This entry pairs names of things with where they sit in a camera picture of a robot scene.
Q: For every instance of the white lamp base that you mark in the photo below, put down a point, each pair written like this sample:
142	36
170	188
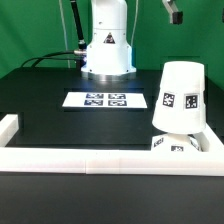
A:
175	143

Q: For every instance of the white marker sheet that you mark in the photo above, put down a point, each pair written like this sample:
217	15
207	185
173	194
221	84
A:
104	100

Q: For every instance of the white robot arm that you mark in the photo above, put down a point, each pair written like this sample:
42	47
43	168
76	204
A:
108	55

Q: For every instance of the white foam border wall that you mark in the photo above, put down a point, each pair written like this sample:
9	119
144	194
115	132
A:
208	162

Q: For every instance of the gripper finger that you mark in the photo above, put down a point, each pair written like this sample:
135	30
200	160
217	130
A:
175	15

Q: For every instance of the white lamp shade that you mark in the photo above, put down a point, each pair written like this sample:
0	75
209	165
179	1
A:
180	107

